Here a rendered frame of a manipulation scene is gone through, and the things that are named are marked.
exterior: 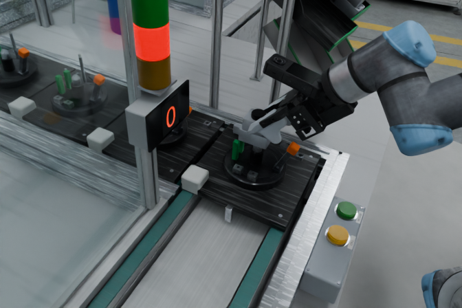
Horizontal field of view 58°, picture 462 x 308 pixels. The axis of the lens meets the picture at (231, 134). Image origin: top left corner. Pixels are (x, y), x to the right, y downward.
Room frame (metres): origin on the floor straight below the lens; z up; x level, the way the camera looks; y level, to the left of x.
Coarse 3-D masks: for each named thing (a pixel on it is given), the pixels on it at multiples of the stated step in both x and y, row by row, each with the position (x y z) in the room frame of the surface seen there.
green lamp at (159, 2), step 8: (136, 0) 0.52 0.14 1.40; (144, 0) 0.52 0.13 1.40; (152, 0) 0.52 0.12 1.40; (160, 0) 0.52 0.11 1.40; (136, 8) 0.52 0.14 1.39; (144, 8) 0.52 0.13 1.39; (152, 8) 0.52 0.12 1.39; (160, 8) 0.52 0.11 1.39; (136, 16) 0.52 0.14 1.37; (144, 16) 0.52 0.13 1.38; (152, 16) 0.52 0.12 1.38; (160, 16) 0.52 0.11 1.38; (168, 16) 0.54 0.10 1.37; (136, 24) 0.52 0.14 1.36; (144, 24) 0.52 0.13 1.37; (152, 24) 0.52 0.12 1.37; (160, 24) 0.52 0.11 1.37
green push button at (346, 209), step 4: (340, 204) 0.58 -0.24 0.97; (344, 204) 0.58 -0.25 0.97; (348, 204) 0.58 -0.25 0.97; (352, 204) 0.58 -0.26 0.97; (340, 208) 0.57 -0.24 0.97; (344, 208) 0.57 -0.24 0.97; (348, 208) 0.57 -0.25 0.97; (352, 208) 0.57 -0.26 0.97; (356, 208) 0.57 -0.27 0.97; (340, 212) 0.56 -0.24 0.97; (344, 212) 0.56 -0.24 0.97; (348, 212) 0.56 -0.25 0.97; (352, 212) 0.56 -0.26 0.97; (356, 212) 0.56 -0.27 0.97; (340, 216) 0.56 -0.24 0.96; (344, 216) 0.55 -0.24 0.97; (348, 216) 0.55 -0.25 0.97; (352, 216) 0.55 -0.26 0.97
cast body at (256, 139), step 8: (248, 112) 0.69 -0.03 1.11; (256, 112) 0.67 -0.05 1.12; (264, 112) 0.68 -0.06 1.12; (248, 120) 0.66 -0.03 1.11; (240, 128) 0.67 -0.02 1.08; (248, 128) 0.66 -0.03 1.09; (240, 136) 0.66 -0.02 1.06; (248, 136) 0.66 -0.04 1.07; (256, 136) 0.65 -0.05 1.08; (256, 144) 0.65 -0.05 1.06; (264, 144) 0.64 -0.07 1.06
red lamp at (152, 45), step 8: (168, 24) 0.54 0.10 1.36; (136, 32) 0.52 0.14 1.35; (144, 32) 0.52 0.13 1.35; (152, 32) 0.52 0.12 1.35; (160, 32) 0.52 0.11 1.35; (168, 32) 0.54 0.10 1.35; (136, 40) 0.52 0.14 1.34; (144, 40) 0.52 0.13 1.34; (152, 40) 0.52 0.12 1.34; (160, 40) 0.52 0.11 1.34; (168, 40) 0.54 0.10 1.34; (136, 48) 0.53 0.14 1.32; (144, 48) 0.52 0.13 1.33; (152, 48) 0.52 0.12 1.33; (160, 48) 0.52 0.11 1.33; (168, 48) 0.54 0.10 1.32; (144, 56) 0.52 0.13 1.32; (152, 56) 0.52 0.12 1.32; (160, 56) 0.52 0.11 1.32
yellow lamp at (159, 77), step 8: (136, 56) 0.53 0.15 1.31; (168, 56) 0.54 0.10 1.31; (144, 64) 0.52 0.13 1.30; (152, 64) 0.52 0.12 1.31; (160, 64) 0.52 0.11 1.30; (168, 64) 0.53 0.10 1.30; (144, 72) 0.52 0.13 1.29; (152, 72) 0.52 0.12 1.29; (160, 72) 0.52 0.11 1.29; (168, 72) 0.53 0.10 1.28; (144, 80) 0.52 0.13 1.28; (152, 80) 0.52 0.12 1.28; (160, 80) 0.52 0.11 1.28; (168, 80) 0.53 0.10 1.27; (144, 88) 0.52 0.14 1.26; (152, 88) 0.52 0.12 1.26; (160, 88) 0.52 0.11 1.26
